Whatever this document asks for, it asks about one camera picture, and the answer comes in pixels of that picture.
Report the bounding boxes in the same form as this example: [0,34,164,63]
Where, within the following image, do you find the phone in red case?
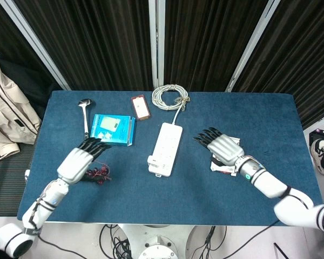
[131,94,152,121]

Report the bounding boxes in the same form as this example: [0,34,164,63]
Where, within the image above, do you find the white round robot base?
[118,224,198,259]

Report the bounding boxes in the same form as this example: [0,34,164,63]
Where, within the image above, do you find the black angled floor stand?
[273,242,290,259]

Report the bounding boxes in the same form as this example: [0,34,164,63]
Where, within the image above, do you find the blue table mat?
[17,90,324,226]

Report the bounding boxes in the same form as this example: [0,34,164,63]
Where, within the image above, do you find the blue product box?
[89,113,136,147]

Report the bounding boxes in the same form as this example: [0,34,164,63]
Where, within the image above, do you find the beige jacket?
[0,50,42,162]

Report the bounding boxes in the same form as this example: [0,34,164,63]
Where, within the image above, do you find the white power strip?
[147,122,184,178]

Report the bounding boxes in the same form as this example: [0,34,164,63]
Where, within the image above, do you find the metal ladle spoon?
[77,99,94,140]

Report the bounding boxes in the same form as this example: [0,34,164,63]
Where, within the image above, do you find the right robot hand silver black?
[193,127,246,167]

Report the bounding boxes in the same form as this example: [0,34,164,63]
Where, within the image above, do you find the black floor cable bundle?
[99,224,133,259]

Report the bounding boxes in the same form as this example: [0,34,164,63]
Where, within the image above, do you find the white printed packet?
[209,136,241,176]

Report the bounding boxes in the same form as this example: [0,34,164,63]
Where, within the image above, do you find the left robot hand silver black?
[56,137,112,186]

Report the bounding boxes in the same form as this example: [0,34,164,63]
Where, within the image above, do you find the red black tangled cord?
[84,160,112,186]

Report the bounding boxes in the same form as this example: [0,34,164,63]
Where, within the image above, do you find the white cable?
[151,84,191,124]

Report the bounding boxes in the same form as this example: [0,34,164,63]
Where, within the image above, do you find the grey partition post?
[148,0,165,88]
[225,0,282,93]
[0,0,71,91]

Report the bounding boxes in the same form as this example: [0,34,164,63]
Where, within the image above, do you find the white black sneaker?
[310,138,324,176]

